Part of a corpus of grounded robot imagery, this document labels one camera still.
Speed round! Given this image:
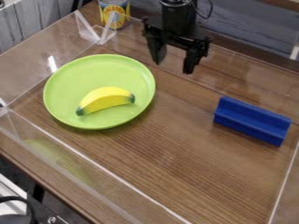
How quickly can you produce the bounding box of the yellow blue tin can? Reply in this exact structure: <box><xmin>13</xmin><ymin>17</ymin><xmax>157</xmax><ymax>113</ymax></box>
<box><xmin>97</xmin><ymin>0</ymin><xmax>130</xmax><ymax>30</ymax></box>

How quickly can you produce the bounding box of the clear acrylic enclosure wall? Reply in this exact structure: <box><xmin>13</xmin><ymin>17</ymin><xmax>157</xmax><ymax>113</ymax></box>
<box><xmin>0</xmin><ymin>106</ymin><xmax>190</xmax><ymax>224</ymax></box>

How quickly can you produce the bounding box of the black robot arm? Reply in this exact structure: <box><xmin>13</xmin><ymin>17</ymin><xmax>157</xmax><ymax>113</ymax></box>
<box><xmin>141</xmin><ymin>0</ymin><xmax>213</xmax><ymax>74</ymax></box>

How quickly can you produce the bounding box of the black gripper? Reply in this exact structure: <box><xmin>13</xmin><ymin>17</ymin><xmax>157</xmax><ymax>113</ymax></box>
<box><xmin>142</xmin><ymin>1</ymin><xmax>210</xmax><ymax>74</ymax></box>

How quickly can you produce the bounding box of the clear acrylic corner bracket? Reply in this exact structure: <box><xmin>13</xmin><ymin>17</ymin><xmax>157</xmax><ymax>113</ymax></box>
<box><xmin>74</xmin><ymin>10</ymin><xmax>117</xmax><ymax>46</ymax></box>

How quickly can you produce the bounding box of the black cable lower left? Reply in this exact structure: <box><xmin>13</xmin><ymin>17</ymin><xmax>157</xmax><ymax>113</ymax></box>
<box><xmin>0</xmin><ymin>195</ymin><xmax>36</xmax><ymax>224</ymax></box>

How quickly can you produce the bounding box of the yellow toy banana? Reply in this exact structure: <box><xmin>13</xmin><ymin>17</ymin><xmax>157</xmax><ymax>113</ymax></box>
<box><xmin>76</xmin><ymin>87</ymin><xmax>136</xmax><ymax>116</ymax></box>

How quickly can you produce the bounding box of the blue plastic block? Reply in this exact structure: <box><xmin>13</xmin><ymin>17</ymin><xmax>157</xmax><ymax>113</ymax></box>
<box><xmin>213</xmin><ymin>96</ymin><xmax>292</xmax><ymax>147</ymax></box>

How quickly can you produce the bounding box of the green round plate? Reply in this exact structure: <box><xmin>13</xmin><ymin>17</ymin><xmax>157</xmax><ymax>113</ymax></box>
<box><xmin>42</xmin><ymin>54</ymin><xmax>156</xmax><ymax>130</ymax></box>

